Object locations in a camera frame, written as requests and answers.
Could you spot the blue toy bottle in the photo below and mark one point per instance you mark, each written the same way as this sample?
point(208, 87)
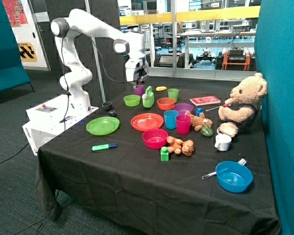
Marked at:
point(198, 112)

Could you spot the white mug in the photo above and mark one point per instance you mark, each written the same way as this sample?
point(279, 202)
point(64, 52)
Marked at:
point(222, 142)

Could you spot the green plastic bowl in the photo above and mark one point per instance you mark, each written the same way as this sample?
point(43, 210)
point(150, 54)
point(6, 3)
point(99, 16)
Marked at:
point(132, 100)

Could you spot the small brown teddy bear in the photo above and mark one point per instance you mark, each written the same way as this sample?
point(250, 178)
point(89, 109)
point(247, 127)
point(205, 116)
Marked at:
point(199, 121)

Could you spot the metal fork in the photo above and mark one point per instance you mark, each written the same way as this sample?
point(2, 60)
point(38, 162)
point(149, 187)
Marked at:
point(240, 162)

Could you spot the green toy pepper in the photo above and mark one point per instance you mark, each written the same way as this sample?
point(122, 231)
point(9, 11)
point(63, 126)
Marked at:
point(207, 131)

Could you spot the orange plastic bowl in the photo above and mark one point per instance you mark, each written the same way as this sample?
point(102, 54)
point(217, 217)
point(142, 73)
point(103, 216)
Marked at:
point(165, 103)

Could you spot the purple plastic bowl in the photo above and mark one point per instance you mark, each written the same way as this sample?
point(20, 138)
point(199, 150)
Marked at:
point(182, 108)

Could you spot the blue plastic cup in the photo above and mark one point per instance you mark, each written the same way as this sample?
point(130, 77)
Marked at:
point(169, 117)

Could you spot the blue plastic bowl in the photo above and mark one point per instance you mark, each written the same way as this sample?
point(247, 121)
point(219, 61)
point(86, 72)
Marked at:
point(233, 177)

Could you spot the small orange teddy bear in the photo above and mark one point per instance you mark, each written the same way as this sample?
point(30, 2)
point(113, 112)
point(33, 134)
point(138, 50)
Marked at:
point(179, 147)

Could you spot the black tablecloth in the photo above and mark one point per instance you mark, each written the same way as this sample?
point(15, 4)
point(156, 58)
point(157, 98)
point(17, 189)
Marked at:
point(132, 186)

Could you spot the purple plastic cup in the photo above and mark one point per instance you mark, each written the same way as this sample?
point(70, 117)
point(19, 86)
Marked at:
point(139, 89)

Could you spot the green toy block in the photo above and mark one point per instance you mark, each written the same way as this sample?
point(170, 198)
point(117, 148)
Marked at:
point(164, 154)

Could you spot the teal sofa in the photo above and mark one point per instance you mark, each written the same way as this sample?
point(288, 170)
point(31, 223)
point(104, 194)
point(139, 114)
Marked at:
point(12, 73)

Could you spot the large beige teddy bear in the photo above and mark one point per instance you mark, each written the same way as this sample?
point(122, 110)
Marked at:
point(239, 112)

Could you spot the red book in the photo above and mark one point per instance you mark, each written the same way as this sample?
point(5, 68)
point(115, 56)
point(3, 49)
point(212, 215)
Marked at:
point(206, 100)

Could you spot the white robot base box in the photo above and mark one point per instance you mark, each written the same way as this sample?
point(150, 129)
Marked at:
point(44, 119)

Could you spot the pink plastic bowl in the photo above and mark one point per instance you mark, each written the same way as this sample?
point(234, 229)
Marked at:
point(155, 138)

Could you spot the green toy watering can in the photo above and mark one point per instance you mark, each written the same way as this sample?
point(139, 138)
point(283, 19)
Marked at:
point(148, 97)

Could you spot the orange plastic plate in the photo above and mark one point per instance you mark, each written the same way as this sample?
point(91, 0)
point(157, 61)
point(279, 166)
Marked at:
point(147, 121)

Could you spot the small dark bowl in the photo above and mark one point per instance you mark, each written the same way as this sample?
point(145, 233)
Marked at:
point(107, 106)

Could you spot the teal partition panel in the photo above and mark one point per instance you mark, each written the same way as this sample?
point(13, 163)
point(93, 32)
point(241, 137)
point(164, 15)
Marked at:
point(274, 47)

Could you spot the green plastic cup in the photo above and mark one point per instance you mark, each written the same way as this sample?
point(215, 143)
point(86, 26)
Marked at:
point(173, 93)

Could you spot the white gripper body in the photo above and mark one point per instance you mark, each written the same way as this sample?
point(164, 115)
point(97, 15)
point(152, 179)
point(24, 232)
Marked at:
point(136, 70)

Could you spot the dark blue ball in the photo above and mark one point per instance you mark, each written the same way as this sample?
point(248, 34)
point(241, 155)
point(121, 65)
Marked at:
point(112, 113)

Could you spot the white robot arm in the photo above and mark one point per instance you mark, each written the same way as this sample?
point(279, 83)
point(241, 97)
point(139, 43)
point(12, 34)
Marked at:
point(80, 22)

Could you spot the green highlighter marker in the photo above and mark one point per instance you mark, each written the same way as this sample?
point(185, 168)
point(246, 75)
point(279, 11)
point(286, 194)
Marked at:
point(104, 146)

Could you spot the pink plastic cup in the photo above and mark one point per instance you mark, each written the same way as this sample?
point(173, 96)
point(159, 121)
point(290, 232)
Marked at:
point(183, 123)

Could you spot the black pen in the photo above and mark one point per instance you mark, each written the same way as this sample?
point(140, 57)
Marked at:
point(66, 119)

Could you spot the red handled screwdriver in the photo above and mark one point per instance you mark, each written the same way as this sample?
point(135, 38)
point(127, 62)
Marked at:
point(218, 107)

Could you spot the green plastic plate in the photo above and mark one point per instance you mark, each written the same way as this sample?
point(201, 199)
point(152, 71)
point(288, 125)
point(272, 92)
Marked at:
point(102, 126)

